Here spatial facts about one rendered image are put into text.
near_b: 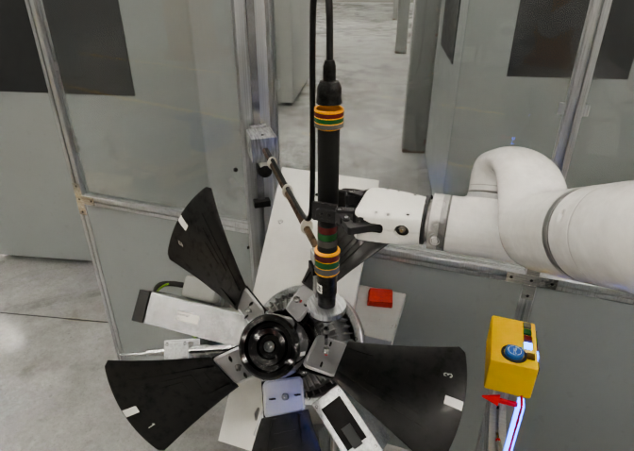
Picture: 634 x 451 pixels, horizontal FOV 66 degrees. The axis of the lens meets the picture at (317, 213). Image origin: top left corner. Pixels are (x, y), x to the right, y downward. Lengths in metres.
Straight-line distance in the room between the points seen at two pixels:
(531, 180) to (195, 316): 0.81
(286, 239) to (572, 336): 0.98
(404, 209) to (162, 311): 0.70
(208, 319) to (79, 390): 1.64
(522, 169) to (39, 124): 2.92
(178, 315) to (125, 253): 1.03
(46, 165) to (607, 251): 3.18
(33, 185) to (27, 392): 1.29
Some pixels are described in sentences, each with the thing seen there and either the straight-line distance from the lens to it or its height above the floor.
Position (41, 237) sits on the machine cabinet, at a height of 0.22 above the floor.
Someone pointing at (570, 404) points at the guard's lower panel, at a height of 0.51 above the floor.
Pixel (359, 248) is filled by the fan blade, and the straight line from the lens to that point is 0.93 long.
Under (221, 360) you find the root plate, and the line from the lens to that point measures 1.01.
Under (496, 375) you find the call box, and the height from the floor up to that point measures 1.03.
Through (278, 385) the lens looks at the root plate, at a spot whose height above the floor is 1.13.
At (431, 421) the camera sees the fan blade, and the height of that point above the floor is 1.15.
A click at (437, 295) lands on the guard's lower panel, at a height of 0.85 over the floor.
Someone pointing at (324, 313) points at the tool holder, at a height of 1.31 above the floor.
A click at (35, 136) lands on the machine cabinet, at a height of 0.91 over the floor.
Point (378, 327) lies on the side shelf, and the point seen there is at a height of 0.86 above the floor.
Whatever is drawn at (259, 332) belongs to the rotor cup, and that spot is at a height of 1.24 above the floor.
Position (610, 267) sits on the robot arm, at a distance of 0.42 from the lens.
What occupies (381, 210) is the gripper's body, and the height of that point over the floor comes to 1.53.
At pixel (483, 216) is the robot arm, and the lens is 0.71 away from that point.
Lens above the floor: 1.86
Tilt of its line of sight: 28 degrees down
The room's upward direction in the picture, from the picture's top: straight up
